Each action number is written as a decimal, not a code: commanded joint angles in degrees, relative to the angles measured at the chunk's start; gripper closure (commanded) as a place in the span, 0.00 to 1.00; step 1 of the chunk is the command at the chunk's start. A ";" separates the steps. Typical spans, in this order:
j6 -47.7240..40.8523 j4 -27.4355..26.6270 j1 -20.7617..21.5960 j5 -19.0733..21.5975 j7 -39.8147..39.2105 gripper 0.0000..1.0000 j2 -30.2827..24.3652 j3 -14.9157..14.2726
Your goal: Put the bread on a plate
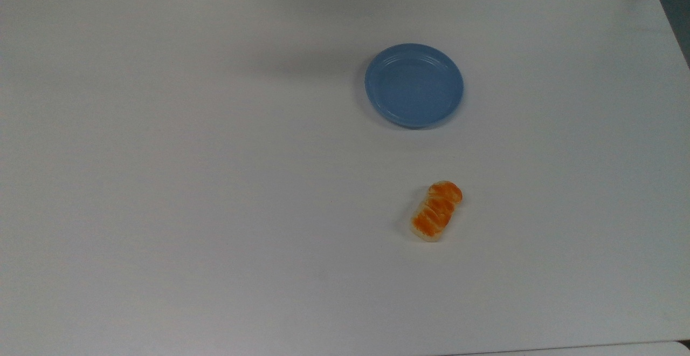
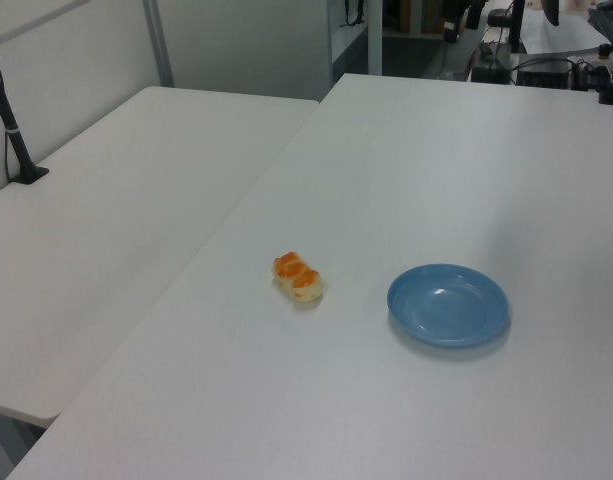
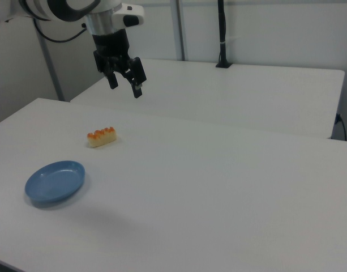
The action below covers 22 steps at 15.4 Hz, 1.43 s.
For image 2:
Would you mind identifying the black camera stand pole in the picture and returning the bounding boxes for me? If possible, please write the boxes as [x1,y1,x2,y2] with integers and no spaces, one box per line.
[0,38,51,187]

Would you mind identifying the small black box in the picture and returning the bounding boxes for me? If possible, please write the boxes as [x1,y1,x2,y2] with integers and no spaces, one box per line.
[471,63,510,85]

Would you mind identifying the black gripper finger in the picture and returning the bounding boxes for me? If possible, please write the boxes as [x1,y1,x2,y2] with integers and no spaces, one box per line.
[541,0,563,27]

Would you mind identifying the black electronics box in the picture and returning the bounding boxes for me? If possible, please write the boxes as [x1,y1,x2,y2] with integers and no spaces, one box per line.
[516,56,576,89]

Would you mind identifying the black keyboard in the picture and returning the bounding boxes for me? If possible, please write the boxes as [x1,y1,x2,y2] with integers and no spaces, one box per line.
[587,6,613,45]

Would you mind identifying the white shelf frame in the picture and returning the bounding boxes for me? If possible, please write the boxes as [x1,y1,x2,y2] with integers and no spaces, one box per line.
[327,0,384,90]

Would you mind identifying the black monitor stand pole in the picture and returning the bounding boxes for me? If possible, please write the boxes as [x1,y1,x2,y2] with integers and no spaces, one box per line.
[507,0,528,54]

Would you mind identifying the white paper sheets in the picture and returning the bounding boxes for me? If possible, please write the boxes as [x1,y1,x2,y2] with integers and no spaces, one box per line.
[519,6,603,55]

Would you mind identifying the bread roll with orange topping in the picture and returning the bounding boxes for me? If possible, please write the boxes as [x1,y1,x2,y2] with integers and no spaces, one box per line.
[271,251,325,304]

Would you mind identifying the blue round plate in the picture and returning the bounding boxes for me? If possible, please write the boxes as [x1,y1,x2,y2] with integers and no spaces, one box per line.
[386,263,511,349]

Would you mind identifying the black hanging strap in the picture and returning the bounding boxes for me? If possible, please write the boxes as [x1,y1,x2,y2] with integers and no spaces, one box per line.
[339,0,366,29]

